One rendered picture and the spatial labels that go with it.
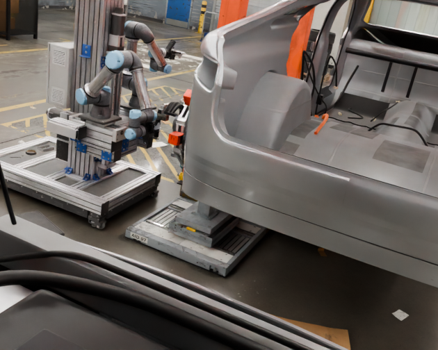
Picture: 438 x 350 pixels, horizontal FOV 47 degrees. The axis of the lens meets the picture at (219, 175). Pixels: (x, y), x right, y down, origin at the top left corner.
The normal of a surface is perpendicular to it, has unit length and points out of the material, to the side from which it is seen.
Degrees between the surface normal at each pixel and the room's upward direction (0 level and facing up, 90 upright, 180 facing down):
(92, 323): 0
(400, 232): 108
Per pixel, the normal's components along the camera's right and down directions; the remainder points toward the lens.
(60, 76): -0.41, 0.27
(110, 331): 0.15, -0.92
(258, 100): -0.19, -0.46
